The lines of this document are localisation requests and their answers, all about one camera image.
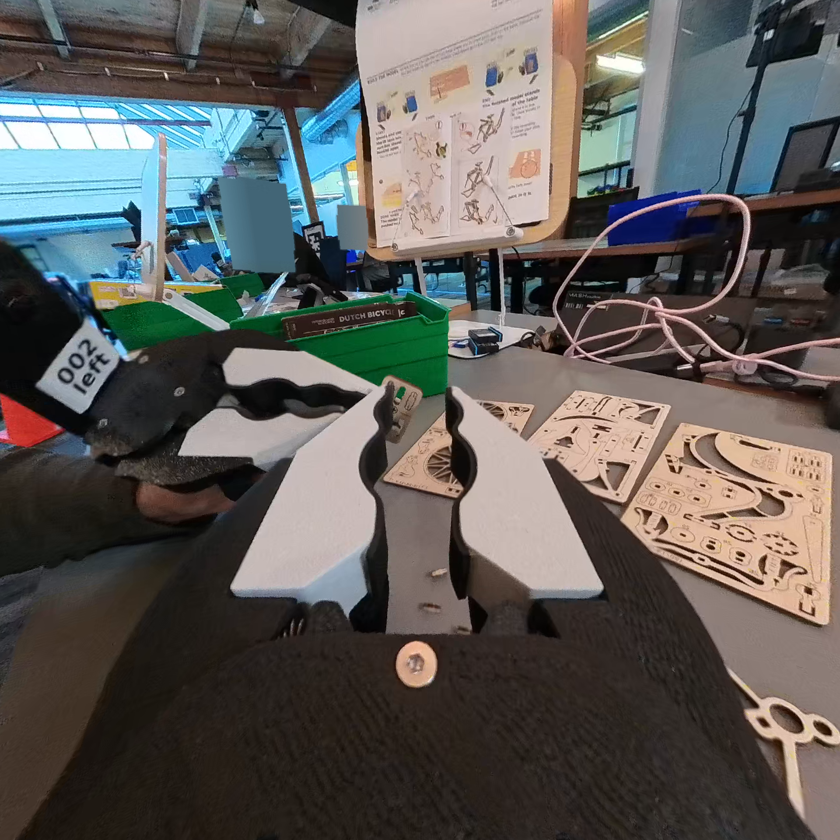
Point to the small metal clip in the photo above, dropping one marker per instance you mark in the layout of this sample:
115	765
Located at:
544	338

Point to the white stand pole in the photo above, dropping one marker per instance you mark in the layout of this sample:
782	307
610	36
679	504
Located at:
502	289

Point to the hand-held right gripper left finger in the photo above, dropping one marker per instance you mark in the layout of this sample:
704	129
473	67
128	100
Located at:
308	525

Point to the brown cardboard box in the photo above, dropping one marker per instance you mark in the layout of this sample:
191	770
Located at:
348	321

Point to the green plastic bin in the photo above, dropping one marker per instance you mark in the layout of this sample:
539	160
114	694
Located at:
170	321
394	354

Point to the small slotted wooden part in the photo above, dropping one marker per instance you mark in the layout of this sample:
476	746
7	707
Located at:
410	387

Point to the triangular wooden frame part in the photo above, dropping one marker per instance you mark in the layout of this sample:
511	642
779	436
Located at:
793	774

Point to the black equipment box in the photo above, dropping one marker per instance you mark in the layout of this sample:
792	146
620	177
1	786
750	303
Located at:
623	315

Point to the person's left hand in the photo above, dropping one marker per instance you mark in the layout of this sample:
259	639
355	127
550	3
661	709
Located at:
184	505

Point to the white stand base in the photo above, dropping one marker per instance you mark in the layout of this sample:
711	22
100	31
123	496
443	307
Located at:
518	334

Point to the yellow cardboard box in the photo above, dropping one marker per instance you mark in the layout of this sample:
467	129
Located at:
124	294

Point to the small blue device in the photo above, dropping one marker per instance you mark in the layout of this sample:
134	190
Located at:
485	341

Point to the wheel-pattern wooden parts sheet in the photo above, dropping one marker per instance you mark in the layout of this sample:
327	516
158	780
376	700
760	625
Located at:
401	469

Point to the person's left forearm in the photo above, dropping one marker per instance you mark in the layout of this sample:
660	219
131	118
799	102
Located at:
65	512

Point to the slotted wooden parts sheet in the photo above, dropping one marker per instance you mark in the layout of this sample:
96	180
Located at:
551	446

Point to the orange traffic cone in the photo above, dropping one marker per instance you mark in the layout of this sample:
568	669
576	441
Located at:
26	426

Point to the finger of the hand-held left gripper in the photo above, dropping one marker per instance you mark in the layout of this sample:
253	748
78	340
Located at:
249	436
289	366

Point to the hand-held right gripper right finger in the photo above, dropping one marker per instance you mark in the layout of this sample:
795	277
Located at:
525	525

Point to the blue plastic bin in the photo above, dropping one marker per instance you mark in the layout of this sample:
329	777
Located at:
649	220

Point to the instruction sheet on clipboard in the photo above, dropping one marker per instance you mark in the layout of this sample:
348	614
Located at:
564	131

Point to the black camera on tripod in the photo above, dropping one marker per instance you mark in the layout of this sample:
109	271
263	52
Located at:
781	33

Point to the arc-pattern wooden parts sheet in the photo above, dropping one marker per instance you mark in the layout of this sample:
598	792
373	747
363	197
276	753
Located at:
663	525

